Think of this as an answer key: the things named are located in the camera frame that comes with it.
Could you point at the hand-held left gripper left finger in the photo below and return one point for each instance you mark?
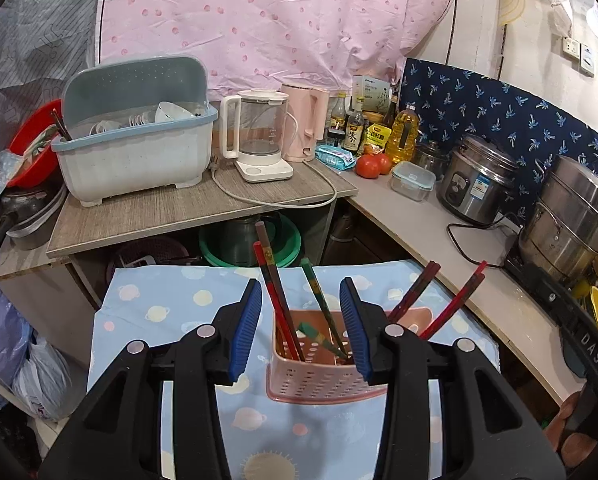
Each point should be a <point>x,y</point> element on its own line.
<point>244,330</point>

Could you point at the pink perforated utensil basket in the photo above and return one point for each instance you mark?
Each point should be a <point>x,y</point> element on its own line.
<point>309,380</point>

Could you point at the dark soy sauce bottle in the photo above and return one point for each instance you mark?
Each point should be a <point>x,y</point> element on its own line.
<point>354,132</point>

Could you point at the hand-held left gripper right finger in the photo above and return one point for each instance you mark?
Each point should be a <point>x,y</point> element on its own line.
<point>356,330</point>

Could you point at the red plastic basin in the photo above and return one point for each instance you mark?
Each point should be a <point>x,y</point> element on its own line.
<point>26,160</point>

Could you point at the blue wet wipes pack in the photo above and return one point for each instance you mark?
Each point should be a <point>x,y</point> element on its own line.
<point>335,156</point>

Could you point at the yellow seasoning packet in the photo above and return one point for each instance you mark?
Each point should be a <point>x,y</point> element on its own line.
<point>376,137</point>

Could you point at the glass electric kettle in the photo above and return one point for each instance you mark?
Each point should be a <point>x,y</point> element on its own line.
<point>256,130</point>

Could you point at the small pot with glass lid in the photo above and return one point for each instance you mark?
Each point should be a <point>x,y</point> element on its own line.
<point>429,160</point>

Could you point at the yellow cooking oil bottle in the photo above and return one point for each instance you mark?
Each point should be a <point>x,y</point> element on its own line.
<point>404,135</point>

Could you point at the white bowl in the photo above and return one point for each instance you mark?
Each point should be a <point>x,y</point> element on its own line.
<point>168,111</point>

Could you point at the wood grain cabinet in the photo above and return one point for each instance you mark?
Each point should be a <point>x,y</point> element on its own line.
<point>154,215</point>

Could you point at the black pan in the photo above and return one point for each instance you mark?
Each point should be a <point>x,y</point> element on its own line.
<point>29,215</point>

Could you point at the blue planet print tablecloth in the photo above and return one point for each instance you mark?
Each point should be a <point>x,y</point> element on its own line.
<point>179,295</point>

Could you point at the pink electric kettle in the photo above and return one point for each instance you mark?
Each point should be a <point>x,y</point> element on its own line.
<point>306,120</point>

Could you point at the green chopstick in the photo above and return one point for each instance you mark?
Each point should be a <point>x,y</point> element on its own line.
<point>320,295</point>
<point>314,334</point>

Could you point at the steel rice cooker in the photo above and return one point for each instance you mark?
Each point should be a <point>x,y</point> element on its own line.
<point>474,180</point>

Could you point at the bright red chopstick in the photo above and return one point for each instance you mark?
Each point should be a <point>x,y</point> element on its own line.
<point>275,300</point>

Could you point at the white wall switch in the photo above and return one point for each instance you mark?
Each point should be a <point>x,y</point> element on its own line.
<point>587,60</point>

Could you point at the clear vinegar bottle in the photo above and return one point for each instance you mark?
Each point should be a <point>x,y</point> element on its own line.
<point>337,120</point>

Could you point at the dark red chopstick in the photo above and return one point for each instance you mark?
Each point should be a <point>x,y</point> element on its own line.
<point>419,285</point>
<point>454,305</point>
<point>462,285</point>

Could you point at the dark glass bottle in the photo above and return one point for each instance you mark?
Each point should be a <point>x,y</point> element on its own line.
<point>390,110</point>

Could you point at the green plastic basin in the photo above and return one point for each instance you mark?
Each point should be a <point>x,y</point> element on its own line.
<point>279,250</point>

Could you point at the blue-grey dish drainer box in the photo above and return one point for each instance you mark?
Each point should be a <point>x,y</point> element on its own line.
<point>129,170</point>

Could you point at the dark thin chopstick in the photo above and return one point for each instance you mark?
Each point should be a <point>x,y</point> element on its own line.
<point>61,127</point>

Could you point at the clear plastic bag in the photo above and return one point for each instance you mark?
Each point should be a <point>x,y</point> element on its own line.
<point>4,175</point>

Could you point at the steel steamer pot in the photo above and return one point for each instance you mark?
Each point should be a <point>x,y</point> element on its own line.
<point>569,220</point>

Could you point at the white green carton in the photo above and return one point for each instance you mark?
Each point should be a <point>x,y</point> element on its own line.
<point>371,92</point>

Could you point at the black induction cooker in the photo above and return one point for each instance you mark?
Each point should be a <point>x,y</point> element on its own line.
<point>534,272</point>

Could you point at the red tomato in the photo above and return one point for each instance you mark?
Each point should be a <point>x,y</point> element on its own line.
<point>366,167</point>
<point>385,162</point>

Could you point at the beige counter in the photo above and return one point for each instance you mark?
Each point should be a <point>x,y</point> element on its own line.
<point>429,240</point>

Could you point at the navy leaf print cloth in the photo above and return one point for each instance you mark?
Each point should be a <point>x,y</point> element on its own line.
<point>479,105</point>

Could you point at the brown chopstick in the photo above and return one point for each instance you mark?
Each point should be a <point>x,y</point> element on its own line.
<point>276,270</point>

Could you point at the clear food container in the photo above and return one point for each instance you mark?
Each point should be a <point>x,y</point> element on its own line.
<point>413,182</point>

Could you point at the pink dotted curtain cloth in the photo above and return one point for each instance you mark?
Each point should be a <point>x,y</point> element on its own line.
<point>279,20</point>

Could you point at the white plastic bag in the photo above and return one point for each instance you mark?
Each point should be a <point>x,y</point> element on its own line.
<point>41,380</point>

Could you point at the white wall socket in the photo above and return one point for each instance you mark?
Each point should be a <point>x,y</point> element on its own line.
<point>571,46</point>

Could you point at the grey striped cloth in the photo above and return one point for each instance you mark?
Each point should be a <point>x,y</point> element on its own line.
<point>29,50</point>

